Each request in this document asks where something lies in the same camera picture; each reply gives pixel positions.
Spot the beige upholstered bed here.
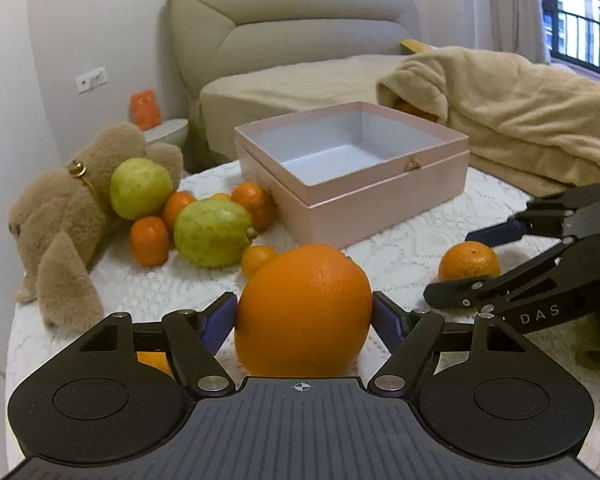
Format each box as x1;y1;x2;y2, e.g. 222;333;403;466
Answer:
167;0;433;171

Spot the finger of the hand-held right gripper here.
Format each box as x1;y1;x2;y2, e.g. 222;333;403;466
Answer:
423;240;582;319
465;183;600;249

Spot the beige fleece blanket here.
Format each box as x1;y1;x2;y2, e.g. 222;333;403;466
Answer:
376;46;600;199

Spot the brown plush bear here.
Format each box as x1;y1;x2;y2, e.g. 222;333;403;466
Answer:
7;121;185;328

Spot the yellow wooden thing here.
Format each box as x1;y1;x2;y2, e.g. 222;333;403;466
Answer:
400;38;434;55

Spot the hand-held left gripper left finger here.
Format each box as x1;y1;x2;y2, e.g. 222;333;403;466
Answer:
75;292;239;396

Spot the white wall socket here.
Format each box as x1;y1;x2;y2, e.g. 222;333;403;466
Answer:
75;65;109;94

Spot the white curtain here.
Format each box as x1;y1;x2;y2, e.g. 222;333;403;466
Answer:
485;0;552;64

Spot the small yellow-orange mandarin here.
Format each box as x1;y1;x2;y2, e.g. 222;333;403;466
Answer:
240;245;281;280

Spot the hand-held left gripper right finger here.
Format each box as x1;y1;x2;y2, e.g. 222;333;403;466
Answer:
367;291;528;397

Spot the white lace tablecloth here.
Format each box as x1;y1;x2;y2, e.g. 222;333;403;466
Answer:
5;160;600;480

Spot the round green guava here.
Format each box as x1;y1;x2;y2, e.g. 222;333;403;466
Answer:
109;158;174;222

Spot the orange thing under blanket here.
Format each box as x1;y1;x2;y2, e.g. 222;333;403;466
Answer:
397;100;440;124

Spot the window with railing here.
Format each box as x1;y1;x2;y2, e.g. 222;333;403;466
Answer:
530;0;600;79

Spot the orange toy figure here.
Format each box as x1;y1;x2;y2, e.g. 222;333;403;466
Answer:
130;89;162;131

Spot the large green guava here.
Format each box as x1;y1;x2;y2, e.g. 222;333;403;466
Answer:
173;198;259;268

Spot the large orange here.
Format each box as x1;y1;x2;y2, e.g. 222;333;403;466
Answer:
234;244;373;378

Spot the pink cardboard box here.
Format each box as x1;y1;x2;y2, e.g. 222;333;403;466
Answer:
234;101;470;251

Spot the round grey nightstand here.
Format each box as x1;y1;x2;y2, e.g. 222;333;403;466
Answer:
142;119;189;152

